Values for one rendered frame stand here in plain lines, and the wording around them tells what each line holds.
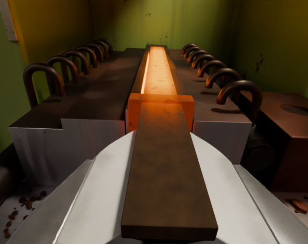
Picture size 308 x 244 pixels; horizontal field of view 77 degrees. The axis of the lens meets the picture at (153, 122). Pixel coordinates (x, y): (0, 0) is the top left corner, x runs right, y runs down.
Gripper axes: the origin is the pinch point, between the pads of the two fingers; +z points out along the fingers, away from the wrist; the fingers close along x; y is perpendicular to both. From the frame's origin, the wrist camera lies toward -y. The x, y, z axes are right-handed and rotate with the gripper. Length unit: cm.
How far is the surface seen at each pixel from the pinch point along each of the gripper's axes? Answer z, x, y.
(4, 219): -0.7, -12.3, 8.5
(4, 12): 16.6, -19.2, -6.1
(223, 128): 3.0, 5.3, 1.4
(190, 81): 14.4, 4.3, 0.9
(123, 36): 51, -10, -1
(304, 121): 5.9, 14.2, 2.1
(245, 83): 5.2, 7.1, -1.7
